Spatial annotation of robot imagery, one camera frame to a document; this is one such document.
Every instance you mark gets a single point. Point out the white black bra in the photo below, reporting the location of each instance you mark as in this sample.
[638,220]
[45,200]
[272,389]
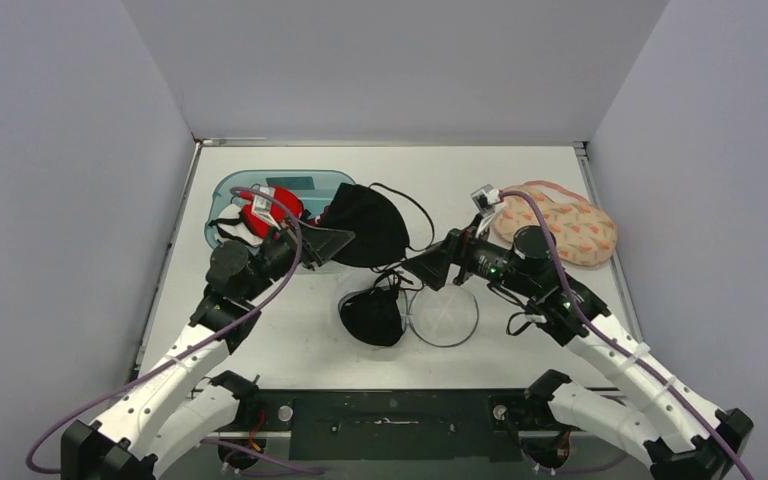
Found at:
[232,224]

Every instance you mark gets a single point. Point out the peach floral padded bra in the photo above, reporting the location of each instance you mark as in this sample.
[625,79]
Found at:
[585,235]

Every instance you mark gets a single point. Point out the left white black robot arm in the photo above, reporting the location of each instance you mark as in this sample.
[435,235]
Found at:
[152,424]

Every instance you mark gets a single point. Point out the teal plastic bin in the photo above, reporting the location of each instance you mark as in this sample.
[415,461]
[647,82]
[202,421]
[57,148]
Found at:
[315,188]

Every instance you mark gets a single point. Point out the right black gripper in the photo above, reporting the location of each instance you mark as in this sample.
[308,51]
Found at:
[455,252]

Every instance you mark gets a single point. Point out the red bra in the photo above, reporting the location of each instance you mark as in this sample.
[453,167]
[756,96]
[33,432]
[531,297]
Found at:
[286,204]

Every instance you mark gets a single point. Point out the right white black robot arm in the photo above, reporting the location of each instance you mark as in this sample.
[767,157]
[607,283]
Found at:
[665,425]

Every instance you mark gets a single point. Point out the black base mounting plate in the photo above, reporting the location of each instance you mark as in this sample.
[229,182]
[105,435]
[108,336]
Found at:
[396,424]

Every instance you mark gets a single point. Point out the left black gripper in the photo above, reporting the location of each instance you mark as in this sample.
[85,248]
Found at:
[319,245]

